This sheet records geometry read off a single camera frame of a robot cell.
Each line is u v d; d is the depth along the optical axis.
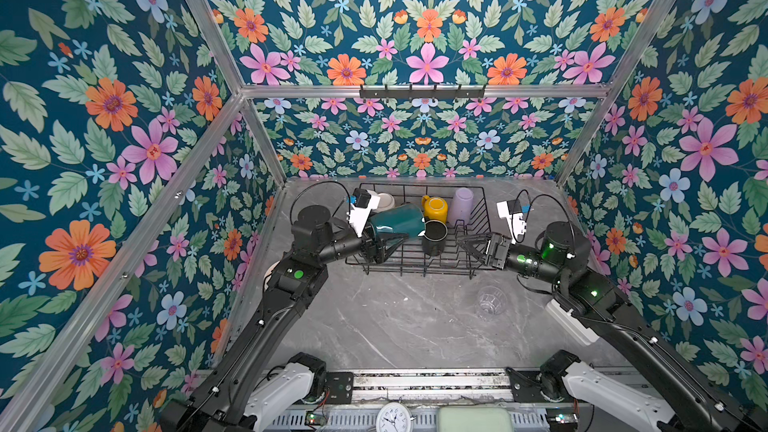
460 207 0.96
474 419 0.68
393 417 0.67
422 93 0.93
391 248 0.61
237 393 0.39
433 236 0.88
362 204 0.56
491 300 0.82
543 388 0.68
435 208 0.96
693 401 0.39
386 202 0.97
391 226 0.60
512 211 0.58
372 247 0.57
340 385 0.73
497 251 0.54
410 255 0.98
